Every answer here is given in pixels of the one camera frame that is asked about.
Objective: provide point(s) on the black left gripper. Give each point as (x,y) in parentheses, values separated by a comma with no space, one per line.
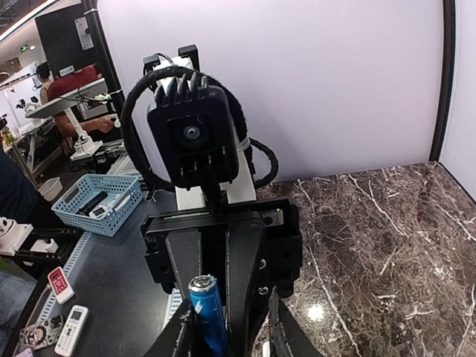
(276,239)

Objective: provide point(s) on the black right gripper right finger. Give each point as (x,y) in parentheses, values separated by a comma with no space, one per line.
(286,338)

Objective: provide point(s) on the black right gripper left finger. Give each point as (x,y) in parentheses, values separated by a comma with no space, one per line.
(177,338)

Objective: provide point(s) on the blue battery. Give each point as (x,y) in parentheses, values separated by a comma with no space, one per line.
(207,304)

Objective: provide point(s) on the white air conditioner remote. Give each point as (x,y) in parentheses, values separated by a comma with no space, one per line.
(72,330)

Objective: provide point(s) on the red white remote control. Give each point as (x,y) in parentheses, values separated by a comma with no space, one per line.
(60,285)

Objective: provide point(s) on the blue plastic basket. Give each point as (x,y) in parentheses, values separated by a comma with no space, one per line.
(99,204)

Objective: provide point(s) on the patterned phone case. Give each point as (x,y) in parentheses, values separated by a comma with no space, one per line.
(41,334)

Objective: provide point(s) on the white bowl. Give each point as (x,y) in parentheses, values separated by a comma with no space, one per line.
(51,188)

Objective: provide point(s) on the person in red shirt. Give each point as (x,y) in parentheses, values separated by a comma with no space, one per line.
(99,128)

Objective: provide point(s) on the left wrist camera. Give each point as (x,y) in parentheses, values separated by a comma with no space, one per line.
(192,127)

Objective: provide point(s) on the white slotted cable duct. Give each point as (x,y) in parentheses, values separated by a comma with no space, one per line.
(47,304)

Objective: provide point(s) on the black right corner post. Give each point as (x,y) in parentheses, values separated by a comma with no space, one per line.
(447,77)

